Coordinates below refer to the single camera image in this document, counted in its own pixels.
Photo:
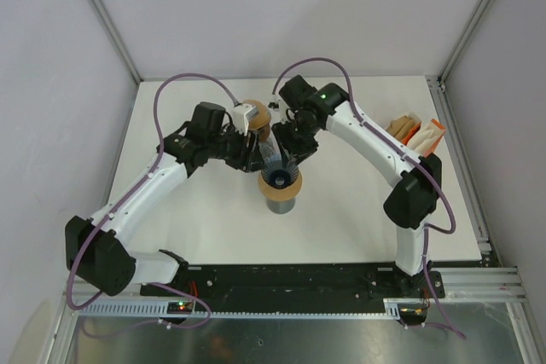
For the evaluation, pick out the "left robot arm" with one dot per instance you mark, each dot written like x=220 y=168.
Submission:
x=97 y=247

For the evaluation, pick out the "brown paper coffee filter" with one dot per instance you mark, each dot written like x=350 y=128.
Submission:
x=261 y=115

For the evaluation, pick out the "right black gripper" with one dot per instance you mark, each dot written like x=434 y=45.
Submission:
x=290 y=151

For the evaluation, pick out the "aluminium frame rail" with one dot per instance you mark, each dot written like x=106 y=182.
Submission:
x=483 y=285

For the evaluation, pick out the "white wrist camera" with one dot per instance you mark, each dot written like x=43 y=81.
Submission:
x=242 y=115
x=274 y=109

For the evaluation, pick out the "glass server with handle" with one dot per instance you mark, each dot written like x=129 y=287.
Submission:
x=269 y=149

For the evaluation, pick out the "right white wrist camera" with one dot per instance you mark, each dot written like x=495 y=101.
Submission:
x=274 y=109

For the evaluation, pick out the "white slotted cable duct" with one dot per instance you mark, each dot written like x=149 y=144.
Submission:
x=352 y=308

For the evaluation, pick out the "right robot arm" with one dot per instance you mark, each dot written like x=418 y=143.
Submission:
x=414 y=179

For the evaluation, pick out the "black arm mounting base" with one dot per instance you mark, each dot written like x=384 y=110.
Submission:
x=372 y=281

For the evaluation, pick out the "brown paper filter stack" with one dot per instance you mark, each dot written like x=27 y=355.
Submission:
x=403 y=128

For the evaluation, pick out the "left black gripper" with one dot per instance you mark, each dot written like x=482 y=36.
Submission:
x=241 y=161

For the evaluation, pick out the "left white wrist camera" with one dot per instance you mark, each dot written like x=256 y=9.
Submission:
x=242 y=115

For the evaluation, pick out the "white paper filter stack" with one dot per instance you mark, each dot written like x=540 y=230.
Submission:
x=427 y=138

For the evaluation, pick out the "blue ribbed dripper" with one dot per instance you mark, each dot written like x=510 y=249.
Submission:
x=280 y=172

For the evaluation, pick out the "orange white filter holder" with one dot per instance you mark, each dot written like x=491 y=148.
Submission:
x=423 y=138

